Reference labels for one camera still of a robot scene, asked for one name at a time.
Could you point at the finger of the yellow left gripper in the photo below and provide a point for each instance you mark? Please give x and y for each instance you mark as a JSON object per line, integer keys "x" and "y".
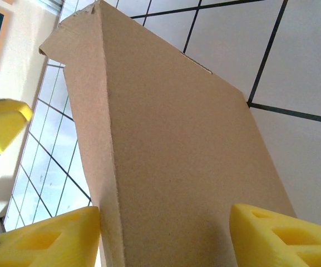
{"x": 4, "y": 119}

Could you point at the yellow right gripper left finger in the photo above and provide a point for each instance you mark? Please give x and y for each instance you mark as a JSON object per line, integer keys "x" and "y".
{"x": 51, "y": 242}

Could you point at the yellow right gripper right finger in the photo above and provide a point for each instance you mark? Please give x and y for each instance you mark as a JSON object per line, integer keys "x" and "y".
{"x": 282, "y": 244}

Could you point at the brown cardboard box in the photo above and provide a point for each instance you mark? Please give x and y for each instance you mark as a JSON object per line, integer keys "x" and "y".
{"x": 171, "y": 139}

